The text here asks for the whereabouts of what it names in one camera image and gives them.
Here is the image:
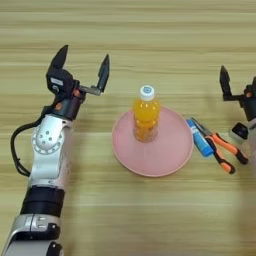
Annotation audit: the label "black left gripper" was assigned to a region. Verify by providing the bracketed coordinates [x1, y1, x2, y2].
[41, 44, 111, 122]

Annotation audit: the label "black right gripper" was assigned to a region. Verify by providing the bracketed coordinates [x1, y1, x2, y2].
[218, 64, 256, 122]

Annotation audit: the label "orange juice bottle white cap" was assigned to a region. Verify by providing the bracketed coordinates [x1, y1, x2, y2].
[132, 84, 162, 144]

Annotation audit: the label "pink round plate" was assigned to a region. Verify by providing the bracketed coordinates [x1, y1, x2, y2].
[111, 105, 195, 178]

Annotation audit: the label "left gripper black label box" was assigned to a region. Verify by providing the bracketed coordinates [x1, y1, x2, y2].
[45, 67, 75, 99]

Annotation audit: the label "small black white cube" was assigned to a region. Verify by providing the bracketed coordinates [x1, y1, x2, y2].
[228, 121, 250, 144]

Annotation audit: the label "blue glue stick tube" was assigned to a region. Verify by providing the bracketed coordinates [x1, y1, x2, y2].
[185, 118, 215, 158]

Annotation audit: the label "orange black needle-nose pliers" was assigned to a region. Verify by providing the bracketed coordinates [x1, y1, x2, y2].
[190, 116, 250, 175]

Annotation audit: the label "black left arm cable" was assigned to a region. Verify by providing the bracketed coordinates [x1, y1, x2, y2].
[9, 120, 44, 178]

